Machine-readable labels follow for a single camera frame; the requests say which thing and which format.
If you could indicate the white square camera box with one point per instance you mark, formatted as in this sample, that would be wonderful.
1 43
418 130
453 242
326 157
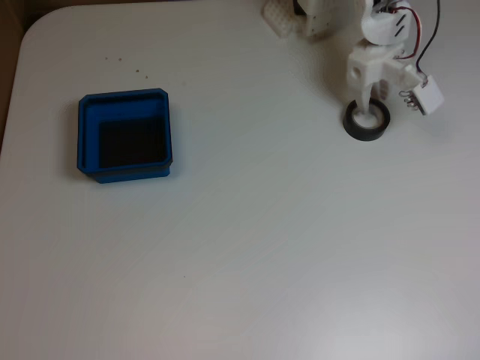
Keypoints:
427 95

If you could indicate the black tape roll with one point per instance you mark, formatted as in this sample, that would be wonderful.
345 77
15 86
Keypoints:
365 135

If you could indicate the blue square box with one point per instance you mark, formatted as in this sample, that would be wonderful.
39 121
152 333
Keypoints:
88 131

